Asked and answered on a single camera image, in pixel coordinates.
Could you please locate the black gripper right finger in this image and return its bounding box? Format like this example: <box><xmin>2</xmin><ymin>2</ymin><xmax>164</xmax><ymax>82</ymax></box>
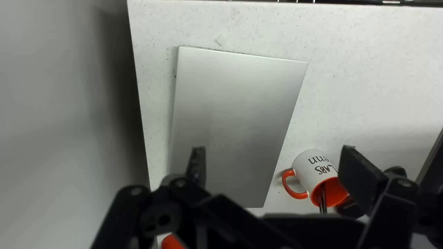
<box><xmin>338</xmin><ymin>145</ymin><xmax>388</xmax><ymax>215</ymax></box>

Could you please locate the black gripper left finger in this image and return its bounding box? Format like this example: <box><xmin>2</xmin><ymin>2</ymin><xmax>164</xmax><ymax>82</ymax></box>
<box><xmin>186</xmin><ymin>146</ymin><xmax>206</xmax><ymax>186</ymax></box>

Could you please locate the white mug orange interior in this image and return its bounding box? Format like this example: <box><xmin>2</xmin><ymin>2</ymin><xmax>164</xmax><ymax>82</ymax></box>
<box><xmin>281</xmin><ymin>149</ymin><xmax>349</xmax><ymax>207</ymax></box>

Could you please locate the silver closed laptop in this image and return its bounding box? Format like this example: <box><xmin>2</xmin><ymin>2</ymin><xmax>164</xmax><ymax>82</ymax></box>
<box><xmin>169</xmin><ymin>47</ymin><xmax>308</xmax><ymax>207</ymax></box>

